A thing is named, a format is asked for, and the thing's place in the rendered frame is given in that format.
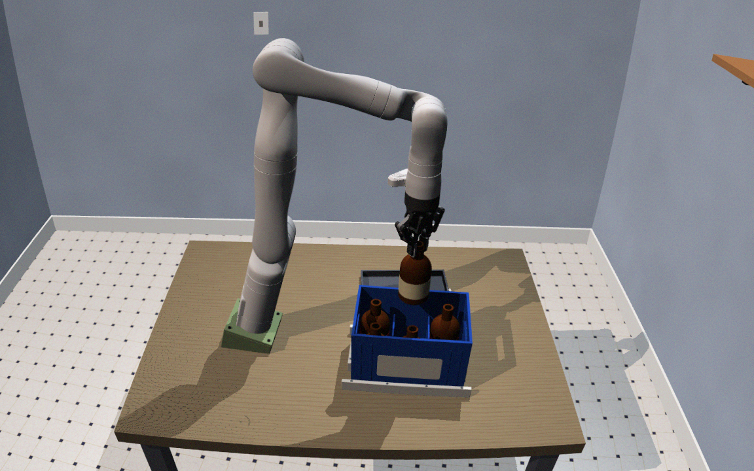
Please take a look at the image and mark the blue crate with dividers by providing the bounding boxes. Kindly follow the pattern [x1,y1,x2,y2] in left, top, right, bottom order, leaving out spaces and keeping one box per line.
[351,287,473,387]

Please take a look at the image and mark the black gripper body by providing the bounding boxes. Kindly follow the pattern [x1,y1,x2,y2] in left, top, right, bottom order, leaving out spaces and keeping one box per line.
[404,192,440,229]

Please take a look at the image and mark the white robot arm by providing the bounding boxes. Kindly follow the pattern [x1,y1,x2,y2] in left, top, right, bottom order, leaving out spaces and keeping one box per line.
[236,38,448,334]

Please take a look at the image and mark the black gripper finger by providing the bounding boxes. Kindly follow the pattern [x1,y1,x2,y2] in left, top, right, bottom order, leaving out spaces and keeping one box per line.
[395,214,425,257]
[419,206,445,252]

